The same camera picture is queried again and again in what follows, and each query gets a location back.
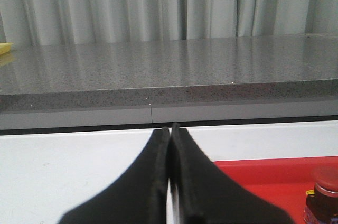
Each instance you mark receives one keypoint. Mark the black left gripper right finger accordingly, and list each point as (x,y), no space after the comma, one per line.
(202,193)

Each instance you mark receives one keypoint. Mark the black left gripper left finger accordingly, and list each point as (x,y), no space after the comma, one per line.
(139,195)

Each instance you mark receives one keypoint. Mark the red mushroom push button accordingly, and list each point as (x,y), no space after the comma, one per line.
(321,202)

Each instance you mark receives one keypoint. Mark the red plastic tray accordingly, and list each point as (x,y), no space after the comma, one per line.
(282,182)

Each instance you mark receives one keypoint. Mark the grey granite counter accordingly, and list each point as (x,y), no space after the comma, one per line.
(157,82)

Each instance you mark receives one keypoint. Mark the yellow tray on counter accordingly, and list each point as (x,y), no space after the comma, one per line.
(5,47)

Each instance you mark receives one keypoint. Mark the white pleated curtain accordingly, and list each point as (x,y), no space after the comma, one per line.
(46,22)

